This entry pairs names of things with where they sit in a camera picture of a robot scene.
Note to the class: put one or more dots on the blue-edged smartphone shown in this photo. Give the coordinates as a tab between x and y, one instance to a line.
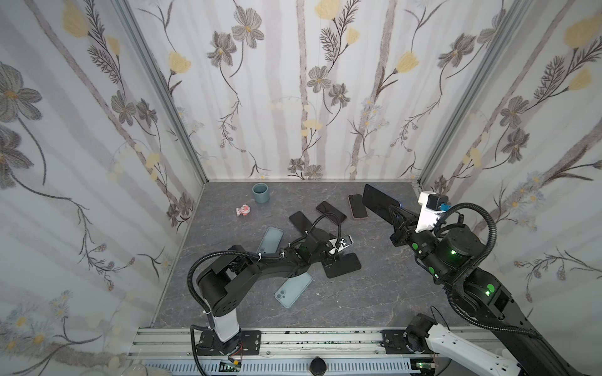
303	223

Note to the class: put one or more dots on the teal ceramic cup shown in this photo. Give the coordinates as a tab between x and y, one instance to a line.
261	193

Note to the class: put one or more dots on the pink pig figurine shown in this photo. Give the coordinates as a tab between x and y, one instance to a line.
244	210

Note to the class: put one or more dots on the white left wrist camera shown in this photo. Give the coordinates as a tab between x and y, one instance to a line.
343	243

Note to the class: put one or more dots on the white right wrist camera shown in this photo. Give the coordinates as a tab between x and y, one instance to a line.
433	206

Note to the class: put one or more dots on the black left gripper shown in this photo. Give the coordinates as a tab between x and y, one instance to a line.
331	258

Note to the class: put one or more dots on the purple-edged smartphone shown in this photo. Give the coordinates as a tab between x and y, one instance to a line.
358	206

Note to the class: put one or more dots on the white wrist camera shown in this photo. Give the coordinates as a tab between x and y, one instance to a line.
433	206
343	243

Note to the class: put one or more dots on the black phone case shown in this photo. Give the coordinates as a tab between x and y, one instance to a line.
340	265

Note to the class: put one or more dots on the black knob on rail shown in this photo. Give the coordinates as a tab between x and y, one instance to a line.
318	367

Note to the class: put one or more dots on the light blue phone case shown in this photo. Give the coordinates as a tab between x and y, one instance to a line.
292	289

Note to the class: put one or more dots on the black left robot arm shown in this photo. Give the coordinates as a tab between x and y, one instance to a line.
219	281

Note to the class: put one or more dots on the black smartphone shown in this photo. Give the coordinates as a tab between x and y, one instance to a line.
325	207
379	203

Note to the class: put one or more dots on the clear teal phone case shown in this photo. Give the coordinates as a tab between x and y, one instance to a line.
271	240

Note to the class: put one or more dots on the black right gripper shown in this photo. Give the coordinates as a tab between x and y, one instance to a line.
403	225

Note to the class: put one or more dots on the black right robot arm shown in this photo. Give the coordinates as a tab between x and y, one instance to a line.
452	254

